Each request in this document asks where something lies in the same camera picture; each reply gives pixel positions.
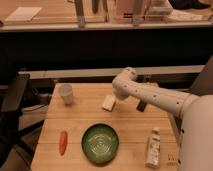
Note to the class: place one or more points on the white paper sheet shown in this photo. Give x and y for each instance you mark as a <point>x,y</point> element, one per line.
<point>23,14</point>

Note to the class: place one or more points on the white sponge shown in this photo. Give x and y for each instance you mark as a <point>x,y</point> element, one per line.
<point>109,102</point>

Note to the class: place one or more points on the orange carrot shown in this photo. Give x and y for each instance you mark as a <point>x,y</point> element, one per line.
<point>63,142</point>

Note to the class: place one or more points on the black eraser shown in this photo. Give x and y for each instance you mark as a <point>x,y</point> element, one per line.
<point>141,106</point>

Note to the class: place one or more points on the white plastic bottle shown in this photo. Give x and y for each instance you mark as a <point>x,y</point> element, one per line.
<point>152,159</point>

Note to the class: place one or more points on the green round plate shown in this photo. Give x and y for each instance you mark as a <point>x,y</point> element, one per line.
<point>100,143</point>

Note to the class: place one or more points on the white paper cup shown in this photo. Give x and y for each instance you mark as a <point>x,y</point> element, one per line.
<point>66,93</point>

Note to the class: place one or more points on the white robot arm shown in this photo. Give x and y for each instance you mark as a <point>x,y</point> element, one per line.
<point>196,113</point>

